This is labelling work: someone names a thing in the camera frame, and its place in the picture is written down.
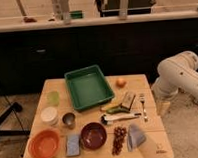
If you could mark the grey towel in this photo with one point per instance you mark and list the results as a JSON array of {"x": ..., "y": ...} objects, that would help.
[{"x": 135, "y": 137}]

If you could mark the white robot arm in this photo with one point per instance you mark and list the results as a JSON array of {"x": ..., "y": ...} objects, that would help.
[{"x": 179, "y": 71}]

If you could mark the green plastic tray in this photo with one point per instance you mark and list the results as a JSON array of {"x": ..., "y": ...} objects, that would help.
[{"x": 87, "y": 88}]

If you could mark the orange fruit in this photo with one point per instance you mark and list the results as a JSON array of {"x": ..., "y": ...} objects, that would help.
[{"x": 121, "y": 82}]

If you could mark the silver fork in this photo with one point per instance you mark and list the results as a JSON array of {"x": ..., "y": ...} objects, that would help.
[{"x": 142, "y": 101}]

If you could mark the small metal cup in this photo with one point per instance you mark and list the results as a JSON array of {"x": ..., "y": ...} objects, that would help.
[{"x": 69, "y": 120}]

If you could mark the light green cup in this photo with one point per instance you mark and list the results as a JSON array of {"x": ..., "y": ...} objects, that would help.
[{"x": 53, "y": 98}]

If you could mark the dark red bowl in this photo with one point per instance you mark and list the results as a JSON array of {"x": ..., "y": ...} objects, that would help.
[{"x": 93, "y": 136}]

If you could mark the bunch of red grapes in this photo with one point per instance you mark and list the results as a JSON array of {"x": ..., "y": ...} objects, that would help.
[{"x": 119, "y": 138}]

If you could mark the wooden table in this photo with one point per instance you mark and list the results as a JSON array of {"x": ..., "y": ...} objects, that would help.
[{"x": 157, "y": 144}]

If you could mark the white round container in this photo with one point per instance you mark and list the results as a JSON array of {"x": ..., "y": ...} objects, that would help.
[{"x": 49, "y": 115}]

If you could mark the blue sponge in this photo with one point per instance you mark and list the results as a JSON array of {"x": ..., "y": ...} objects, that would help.
[{"x": 73, "y": 145}]

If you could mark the orange plastic bowl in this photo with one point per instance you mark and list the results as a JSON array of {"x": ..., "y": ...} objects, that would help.
[{"x": 44, "y": 144}]

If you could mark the green handled peeler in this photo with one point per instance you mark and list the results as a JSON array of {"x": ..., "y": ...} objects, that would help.
[{"x": 117, "y": 110}]

